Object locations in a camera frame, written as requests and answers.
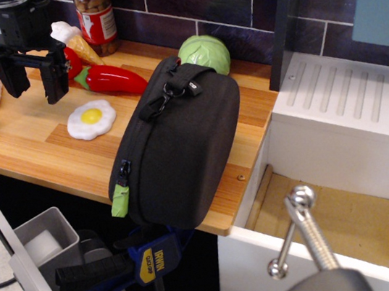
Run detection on blue yellow Irwin clamp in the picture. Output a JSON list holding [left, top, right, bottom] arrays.
[[55, 224, 194, 291]]

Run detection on dark grey shelf post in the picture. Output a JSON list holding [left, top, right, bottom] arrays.
[[269, 0, 299, 91]]

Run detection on green taped zipper pull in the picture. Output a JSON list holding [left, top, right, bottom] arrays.
[[111, 184, 130, 218]]

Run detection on white toy sink unit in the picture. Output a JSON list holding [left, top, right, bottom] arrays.
[[218, 53, 389, 291]]

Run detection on chrome toy faucet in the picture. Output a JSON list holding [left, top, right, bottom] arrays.
[[251, 176, 375, 291]]

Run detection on green toy cabbage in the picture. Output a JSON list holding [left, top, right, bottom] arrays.
[[178, 35, 231, 76]]

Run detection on grey plastic bin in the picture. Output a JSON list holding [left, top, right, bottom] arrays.
[[9, 199, 115, 291]]

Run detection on black zipper case bag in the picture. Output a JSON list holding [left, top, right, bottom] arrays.
[[109, 56, 240, 229]]

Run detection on red toy strawberry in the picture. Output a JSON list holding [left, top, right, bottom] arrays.
[[64, 47, 83, 80]]

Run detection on peanut jar red label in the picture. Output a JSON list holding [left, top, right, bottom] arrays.
[[73, 0, 119, 56]]

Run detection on toy ice cream cone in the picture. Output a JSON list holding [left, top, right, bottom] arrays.
[[51, 21, 104, 65]]

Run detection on red toy chili pepper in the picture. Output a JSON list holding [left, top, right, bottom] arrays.
[[74, 64, 148, 94]]

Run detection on toy fried egg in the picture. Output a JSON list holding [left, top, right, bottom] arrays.
[[67, 99, 117, 141]]

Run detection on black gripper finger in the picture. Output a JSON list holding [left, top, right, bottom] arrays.
[[39, 49, 69, 105], [0, 52, 30, 98]]

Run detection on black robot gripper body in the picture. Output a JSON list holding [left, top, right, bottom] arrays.
[[0, 0, 65, 65]]

